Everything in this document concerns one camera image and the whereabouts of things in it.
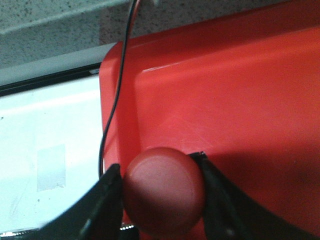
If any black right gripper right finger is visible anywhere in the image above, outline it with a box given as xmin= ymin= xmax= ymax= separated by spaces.
xmin=189 ymin=152 xmax=319 ymax=240

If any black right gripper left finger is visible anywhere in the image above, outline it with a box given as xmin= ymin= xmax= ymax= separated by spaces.
xmin=0 ymin=164 xmax=123 ymax=240

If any red mushroom push button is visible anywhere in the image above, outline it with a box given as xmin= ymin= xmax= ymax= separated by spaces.
xmin=122 ymin=147 xmax=205 ymax=238

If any grey stone counter slab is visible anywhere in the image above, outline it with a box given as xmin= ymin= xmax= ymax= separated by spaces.
xmin=0 ymin=0 xmax=298 ymax=69

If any red black sensor wire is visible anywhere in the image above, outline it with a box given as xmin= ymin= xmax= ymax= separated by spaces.
xmin=98 ymin=0 xmax=140 ymax=176

